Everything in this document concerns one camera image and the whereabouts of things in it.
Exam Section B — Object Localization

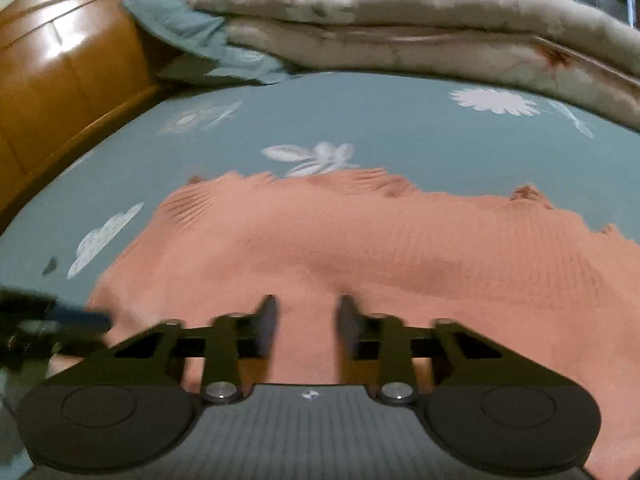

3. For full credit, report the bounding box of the folded pink floral quilt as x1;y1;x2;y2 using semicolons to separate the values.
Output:
187;0;640;133

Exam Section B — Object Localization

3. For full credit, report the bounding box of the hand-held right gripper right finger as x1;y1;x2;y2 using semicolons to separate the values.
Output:
339;294;505;406

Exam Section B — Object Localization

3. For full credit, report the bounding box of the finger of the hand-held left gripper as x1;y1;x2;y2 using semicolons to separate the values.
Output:
45;304;114;334
50;332;109;359

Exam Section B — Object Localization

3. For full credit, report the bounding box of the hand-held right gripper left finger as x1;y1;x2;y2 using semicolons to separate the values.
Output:
115;294;278;406

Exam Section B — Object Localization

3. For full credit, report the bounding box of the wooden headboard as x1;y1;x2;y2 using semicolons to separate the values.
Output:
0;0;286;226

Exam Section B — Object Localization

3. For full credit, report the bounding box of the pink striped knit sweater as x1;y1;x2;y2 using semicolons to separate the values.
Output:
50;170;640;480

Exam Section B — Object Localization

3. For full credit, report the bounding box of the teal pillow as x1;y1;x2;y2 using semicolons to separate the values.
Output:
122;0;301;86

